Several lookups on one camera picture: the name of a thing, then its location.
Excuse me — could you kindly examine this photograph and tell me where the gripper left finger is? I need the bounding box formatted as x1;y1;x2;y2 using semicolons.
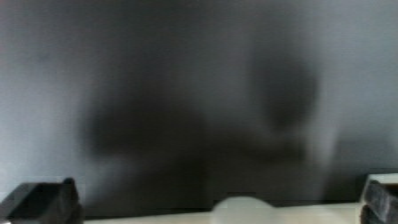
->
0;178;83;224

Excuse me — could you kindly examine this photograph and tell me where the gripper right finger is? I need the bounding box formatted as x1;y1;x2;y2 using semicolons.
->
361;173;398;224

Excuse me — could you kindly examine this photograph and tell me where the white cabinet top block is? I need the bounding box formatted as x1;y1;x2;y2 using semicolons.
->
83;197;361;224

